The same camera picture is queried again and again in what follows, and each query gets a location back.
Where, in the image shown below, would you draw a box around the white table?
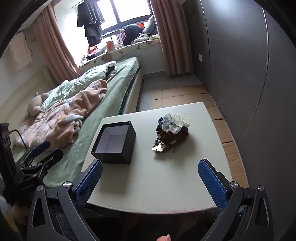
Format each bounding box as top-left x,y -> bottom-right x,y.
151,85 -> 249,183

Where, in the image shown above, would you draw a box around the gold butterfly hair clip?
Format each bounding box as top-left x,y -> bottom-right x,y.
151,142 -> 167,153

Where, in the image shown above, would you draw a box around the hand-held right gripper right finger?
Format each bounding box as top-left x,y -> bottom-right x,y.
198,159 -> 274,241

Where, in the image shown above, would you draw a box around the window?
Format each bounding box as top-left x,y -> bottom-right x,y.
95,0 -> 153,33

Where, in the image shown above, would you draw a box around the black bag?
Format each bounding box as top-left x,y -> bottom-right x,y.
122,24 -> 145,45

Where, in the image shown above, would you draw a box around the grey pillow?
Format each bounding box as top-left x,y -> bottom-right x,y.
141,15 -> 158,36

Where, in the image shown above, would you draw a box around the black gift box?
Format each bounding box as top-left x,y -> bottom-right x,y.
91,121 -> 136,164

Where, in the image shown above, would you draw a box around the pink curtain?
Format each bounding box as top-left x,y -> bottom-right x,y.
150,0 -> 193,76
32,5 -> 81,81

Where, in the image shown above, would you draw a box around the beige plush toy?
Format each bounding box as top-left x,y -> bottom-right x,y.
28,92 -> 49,116

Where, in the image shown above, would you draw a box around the hanging dark clothes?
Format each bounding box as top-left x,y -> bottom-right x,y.
77,0 -> 105,47

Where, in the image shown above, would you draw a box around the light floral quilt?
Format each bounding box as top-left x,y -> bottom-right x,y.
42,61 -> 117,110

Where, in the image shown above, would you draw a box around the red-brown bead bracelet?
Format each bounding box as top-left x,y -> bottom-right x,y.
165,128 -> 189,149

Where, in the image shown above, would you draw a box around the black cable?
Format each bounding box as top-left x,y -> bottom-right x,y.
9,130 -> 27,149

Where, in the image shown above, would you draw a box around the cream headboard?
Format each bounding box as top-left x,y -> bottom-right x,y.
0,67 -> 60,126

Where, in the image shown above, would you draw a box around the clear sheer scrunchie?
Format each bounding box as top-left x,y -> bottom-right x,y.
162,113 -> 192,134

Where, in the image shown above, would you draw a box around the pink fleece blanket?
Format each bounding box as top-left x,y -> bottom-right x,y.
14,79 -> 109,147

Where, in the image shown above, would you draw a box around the green bed sheet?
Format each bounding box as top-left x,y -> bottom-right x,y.
44,57 -> 141,188

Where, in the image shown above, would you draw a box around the small grey table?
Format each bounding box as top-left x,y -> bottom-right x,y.
102,29 -> 126,43

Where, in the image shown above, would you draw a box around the white bed frame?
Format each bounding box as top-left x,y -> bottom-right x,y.
120,71 -> 145,115

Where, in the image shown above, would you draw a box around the black bead bracelet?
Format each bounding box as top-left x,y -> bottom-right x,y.
155,124 -> 178,154

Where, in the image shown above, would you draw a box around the patterned window seat cushion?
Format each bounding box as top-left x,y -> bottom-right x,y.
79,34 -> 161,71

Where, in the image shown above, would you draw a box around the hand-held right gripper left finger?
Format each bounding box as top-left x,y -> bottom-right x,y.
26,159 -> 103,241

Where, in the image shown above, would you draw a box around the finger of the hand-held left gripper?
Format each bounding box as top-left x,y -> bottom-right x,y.
22,140 -> 51,166
17,149 -> 64,186

